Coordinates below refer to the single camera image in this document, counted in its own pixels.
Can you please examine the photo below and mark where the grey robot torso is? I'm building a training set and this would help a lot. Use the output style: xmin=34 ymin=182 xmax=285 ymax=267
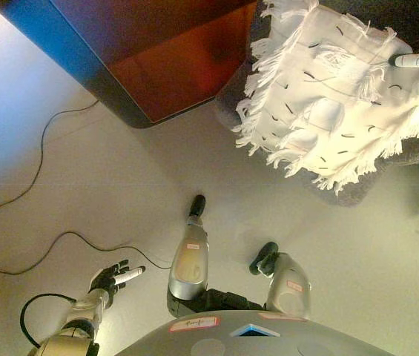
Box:
xmin=114 ymin=287 xmax=395 ymax=356

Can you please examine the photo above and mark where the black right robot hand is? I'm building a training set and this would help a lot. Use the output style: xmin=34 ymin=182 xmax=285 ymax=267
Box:
xmin=388 ymin=34 xmax=419 ymax=69

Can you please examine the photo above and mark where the silver left robot leg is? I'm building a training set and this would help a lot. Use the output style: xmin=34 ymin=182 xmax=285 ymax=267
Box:
xmin=166 ymin=194 xmax=211 ymax=302

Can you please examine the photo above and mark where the silver right robot leg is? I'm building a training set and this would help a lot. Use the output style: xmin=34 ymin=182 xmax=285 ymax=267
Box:
xmin=248 ymin=241 xmax=312 ymax=320

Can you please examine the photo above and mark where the silver robot leg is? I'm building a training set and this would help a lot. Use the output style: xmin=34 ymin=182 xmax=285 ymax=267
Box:
xmin=166 ymin=194 xmax=211 ymax=302
xmin=248 ymin=241 xmax=312 ymax=320

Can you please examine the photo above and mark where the white fringed throw pillow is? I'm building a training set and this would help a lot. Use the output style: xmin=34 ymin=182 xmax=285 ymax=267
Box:
xmin=231 ymin=0 xmax=419 ymax=197

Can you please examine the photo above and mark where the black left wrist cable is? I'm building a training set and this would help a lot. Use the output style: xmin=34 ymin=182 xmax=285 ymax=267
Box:
xmin=19 ymin=293 xmax=77 ymax=350

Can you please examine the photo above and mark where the grey fabric armchair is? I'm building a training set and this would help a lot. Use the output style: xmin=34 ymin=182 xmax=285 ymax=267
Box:
xmin=214 ymin=0 xmax=419 ymax=208

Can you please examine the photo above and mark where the brown wooden cabinet grey frame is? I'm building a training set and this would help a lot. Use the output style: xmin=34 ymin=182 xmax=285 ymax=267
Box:
xmin=0 ymin=0 xmax=259 ymax=131

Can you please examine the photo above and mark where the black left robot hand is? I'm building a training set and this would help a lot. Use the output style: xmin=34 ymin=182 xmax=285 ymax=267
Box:
xmin=89 ymin=260 xmax=147 ymax=302

